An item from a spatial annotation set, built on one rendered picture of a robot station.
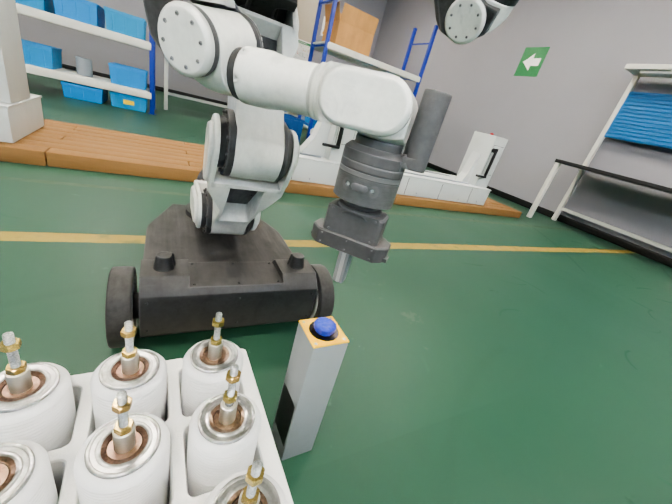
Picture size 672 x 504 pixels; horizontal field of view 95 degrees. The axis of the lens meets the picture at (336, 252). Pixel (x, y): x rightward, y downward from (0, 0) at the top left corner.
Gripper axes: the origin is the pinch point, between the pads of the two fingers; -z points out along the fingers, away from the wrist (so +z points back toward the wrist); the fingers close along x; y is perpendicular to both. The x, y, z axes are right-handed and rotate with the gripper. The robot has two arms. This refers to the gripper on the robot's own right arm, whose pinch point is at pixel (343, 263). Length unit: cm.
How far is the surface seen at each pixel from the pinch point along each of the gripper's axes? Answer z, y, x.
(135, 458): -19.7, -27.2, -11.7
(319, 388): -24.6, -2.3, 2.8
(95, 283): -45, 14, -76
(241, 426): -19.7, -18.1, -3.6
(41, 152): -38, 67, -186
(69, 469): -27.1, -28.8, -20.9
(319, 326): -12.2, -1.5, -0.6
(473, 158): 7, 340, 40
